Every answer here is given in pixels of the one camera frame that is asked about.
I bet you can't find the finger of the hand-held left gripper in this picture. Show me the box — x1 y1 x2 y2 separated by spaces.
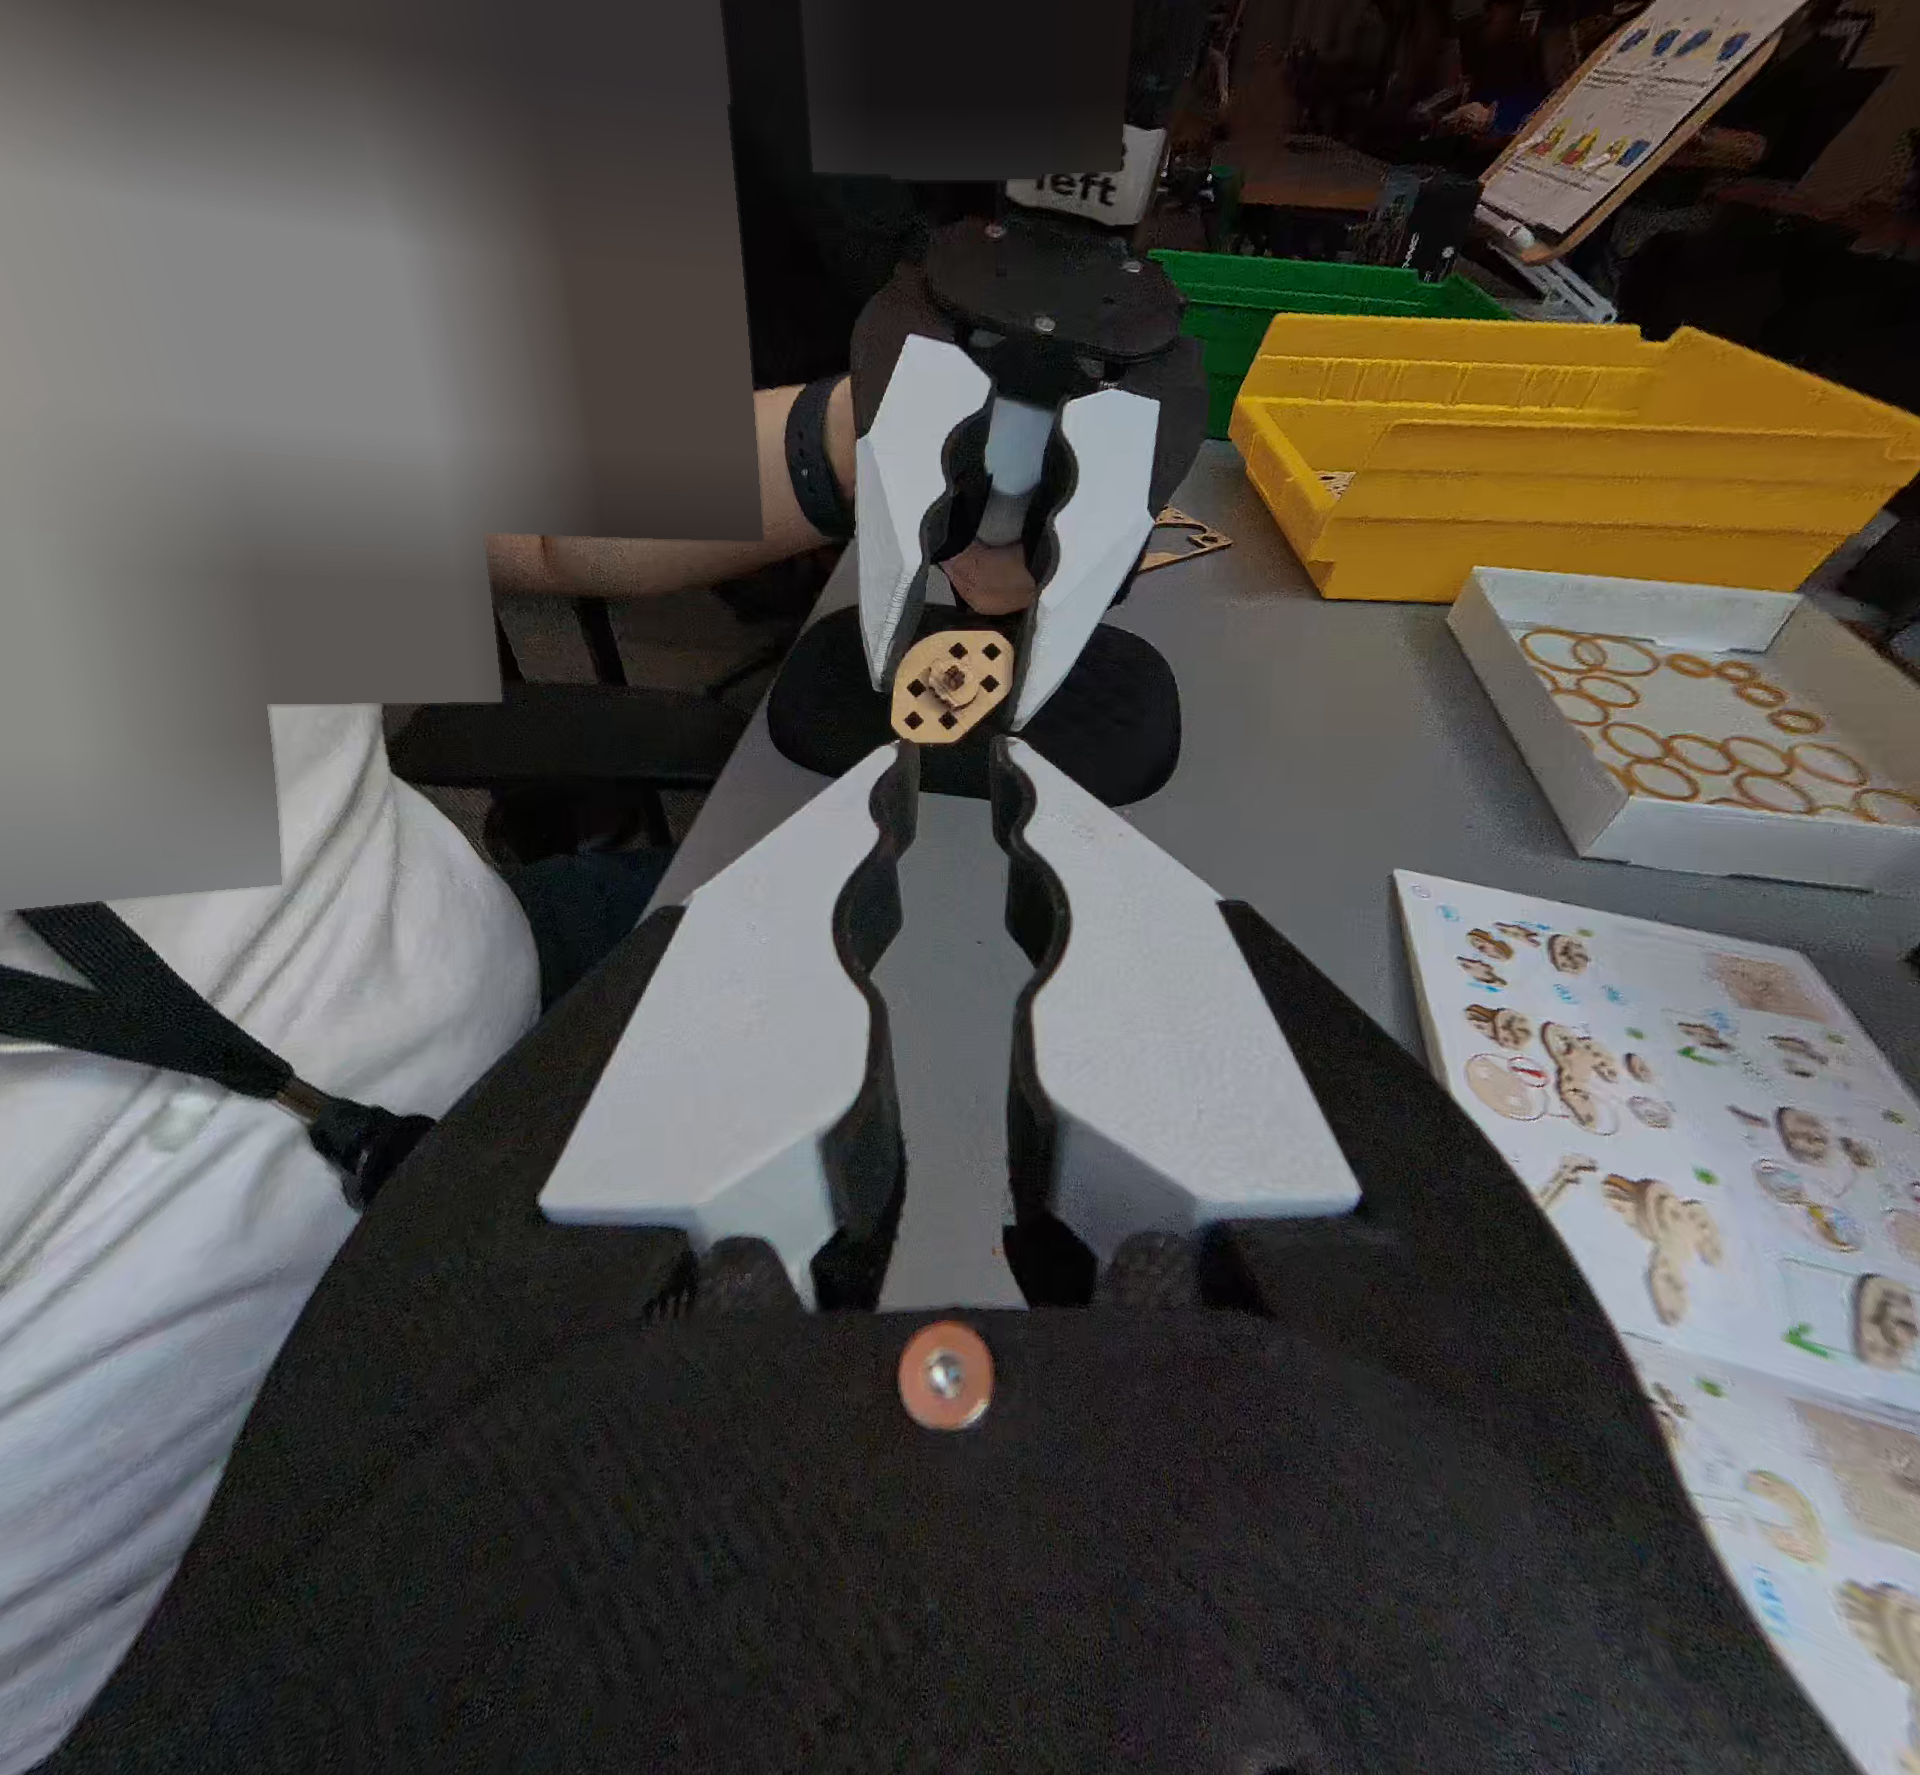
854 333 997 690
1006 385 1160 730

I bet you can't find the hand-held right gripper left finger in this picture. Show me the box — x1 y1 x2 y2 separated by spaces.
536 737 924 1312

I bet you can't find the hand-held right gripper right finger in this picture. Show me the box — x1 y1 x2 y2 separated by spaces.
986 733 1365 1310

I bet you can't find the octagonal wooden disc piece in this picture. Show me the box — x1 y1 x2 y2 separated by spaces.
887 624 1020 743

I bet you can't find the person's left forearm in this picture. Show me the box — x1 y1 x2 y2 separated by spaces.
486 376 863 599

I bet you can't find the grey desk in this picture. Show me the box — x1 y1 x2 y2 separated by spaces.
645 432 1920 1775

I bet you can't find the person's left hand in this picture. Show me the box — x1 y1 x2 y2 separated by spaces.
953 535 1045 617

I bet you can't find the wooden cutout sheet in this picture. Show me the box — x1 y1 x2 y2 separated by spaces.
1121 502 1238 578

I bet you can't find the black smartwatch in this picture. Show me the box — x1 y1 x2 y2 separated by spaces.
783 372 863 545

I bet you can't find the black mesh wrist rest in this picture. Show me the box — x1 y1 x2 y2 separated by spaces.
768 599 1187 810

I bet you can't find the green plastic bin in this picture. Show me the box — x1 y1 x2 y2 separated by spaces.
1143 246 1521 444

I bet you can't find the black office chair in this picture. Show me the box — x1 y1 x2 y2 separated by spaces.
383 695 754 794

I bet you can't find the small dark printed box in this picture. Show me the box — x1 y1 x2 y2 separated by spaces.
1357 164 1490 284

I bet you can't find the yellow plastic bin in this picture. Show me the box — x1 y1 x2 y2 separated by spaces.
1227 311 1920 606

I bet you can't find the white cardboard tray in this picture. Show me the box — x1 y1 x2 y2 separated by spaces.
1446 564 1920 895

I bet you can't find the illustrated instruction booklet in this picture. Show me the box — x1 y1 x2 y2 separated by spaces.
1391 871 1920 1775

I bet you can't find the wooden document stand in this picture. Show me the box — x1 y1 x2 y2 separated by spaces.
1476 0 1920 326

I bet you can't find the pile of tan rubber bands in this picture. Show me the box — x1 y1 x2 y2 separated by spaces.
1521 620 1920 824

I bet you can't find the instruction sheet stand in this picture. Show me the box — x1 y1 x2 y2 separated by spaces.
1480 0 1920 231

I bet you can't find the black neck strap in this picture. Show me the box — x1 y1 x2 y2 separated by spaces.
0 898 440 1208

